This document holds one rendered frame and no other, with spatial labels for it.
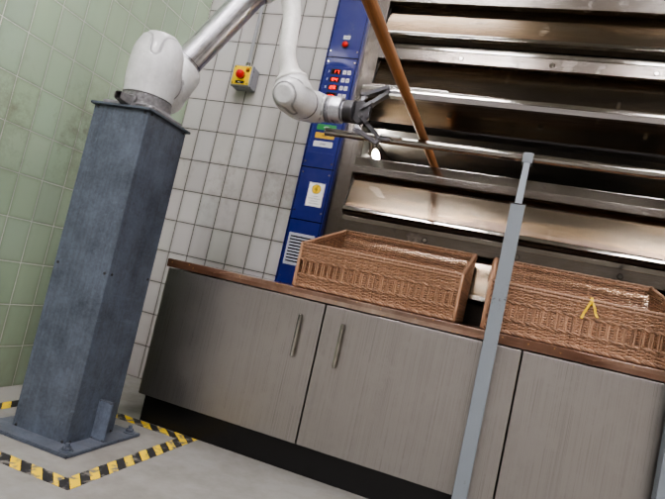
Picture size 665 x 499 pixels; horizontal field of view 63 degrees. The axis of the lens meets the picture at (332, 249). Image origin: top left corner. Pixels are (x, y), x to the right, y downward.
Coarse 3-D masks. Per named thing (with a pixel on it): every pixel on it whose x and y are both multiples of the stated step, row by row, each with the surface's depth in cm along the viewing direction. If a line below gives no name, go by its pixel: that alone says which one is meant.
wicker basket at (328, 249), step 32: (320, 256) 182; (352, 256) 178; (384, 256) 220; (416, 256) 217; (448, 256) 214; (320, 288) 180; (352, 288) 177; (384, 288) 215; (416, 288) 171; (448, 288) 168; (448, 320) 167
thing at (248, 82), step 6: (240, 66) 250; (246, 66) 249; (252, 66) 248; (234, 72) 250; (246, 72) 248; (252, 72) 249; (258, 72) 254; (234, 78) 250; (240, 78) 249; (246, 78) 248; (252, 78) 250; (234, 84) 250; (240, 84) 249; (246, 84) 248; (252, 84) 251; (240, 90) 255; (246, 90) 253; (252, 90) 252
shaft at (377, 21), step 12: (372, 0) 109; (372, 12) 112; (372, 24) 117; (384, 24) 118; (384, 36) 122; (384, 48) 127; (396, 60) 134; (396, 72) 140; (408, 84) 150; (408, 96) 155; (408, 108) 163; (420, 120) 175; (420, 132) 184; (432, 156) 213
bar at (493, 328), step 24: (408, 144) 191; (432, 144) 188; (528, 168) 174; (600, 168) 171; (624, 168) 169; (648, 168) 167; (504, 240) 155; (504, 264) 154; (504, 288) 153; (480, 360) 152; (480, 384) 152; (480, 408) 151; (456, 480) 150
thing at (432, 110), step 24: (432, 96) 214; (384, 120) 237; (408, 120) 231; (432, 120) 226; (456, 120) 221; (480, 120) 216; (504, 120) 212; (528, 120) 207; (552, 120) 203; (576, 120) 199; (600, 120) 195; (624, 120) 192; (648, 120) 190; (576, 144) 213; (600, 144) 209; (624, 144) 205; (648, 144) 200
